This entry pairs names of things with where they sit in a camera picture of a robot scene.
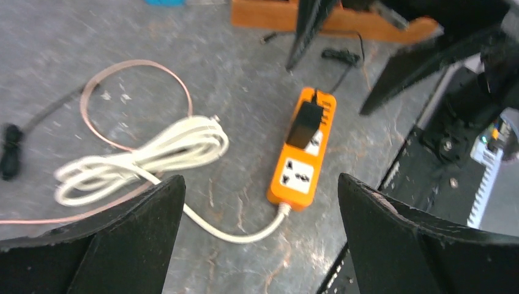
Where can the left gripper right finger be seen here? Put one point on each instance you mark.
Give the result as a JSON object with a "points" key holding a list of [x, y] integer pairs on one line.
{"points": [[399, 249]]}

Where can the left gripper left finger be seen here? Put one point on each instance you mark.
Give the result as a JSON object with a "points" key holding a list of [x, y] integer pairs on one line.
{"points": [[125, 249]]}

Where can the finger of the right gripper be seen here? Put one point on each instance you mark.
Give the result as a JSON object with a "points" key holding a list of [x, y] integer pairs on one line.
{"points": [[311, 15], [409, 65]]}

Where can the orange power strip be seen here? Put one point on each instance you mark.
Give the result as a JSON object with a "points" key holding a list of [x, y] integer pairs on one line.
{"points": [[297, 171]]}

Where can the blue folding extension socket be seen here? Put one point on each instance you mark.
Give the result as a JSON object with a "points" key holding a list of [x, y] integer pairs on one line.
{"points": [[166, 3]]}

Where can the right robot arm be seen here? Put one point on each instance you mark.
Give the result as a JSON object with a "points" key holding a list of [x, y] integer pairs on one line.
{"points": [[469, 27]]}

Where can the orange divided tray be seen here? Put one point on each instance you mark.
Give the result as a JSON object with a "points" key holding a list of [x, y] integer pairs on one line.
{"points": [[282, 16]]}

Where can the black power adapter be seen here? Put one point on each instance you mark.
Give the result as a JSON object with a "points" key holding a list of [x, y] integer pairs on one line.
{"points": [[306, 123]]}

